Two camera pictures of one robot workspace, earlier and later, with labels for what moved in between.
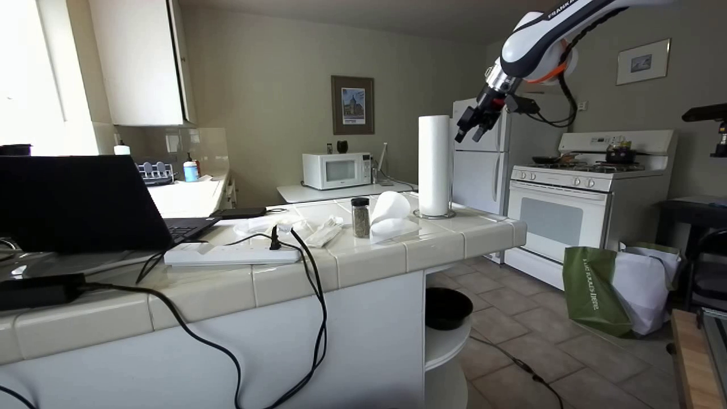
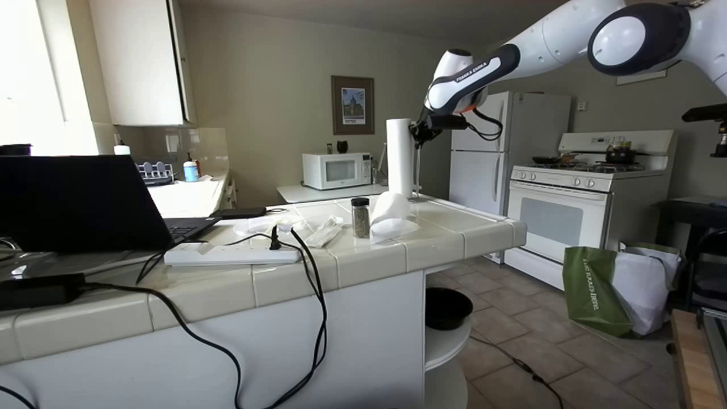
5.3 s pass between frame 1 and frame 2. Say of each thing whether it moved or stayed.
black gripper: moved
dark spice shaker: stayed
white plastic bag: stayed
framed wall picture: stayed
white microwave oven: stayed
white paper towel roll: moved
